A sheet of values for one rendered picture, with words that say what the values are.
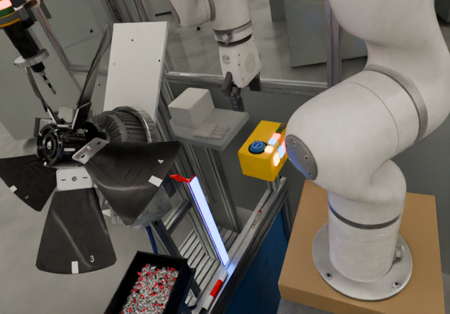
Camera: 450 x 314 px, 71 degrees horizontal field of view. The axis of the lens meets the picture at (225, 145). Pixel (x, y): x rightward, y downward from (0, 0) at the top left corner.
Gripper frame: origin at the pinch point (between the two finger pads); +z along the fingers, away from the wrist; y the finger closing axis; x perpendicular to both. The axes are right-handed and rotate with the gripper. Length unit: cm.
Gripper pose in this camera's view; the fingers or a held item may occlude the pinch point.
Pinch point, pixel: (246, 97)
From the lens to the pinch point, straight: 79.3
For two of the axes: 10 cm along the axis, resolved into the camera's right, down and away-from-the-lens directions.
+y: 5.0, -6.3, 5.9
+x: -8.4, -1.8, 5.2
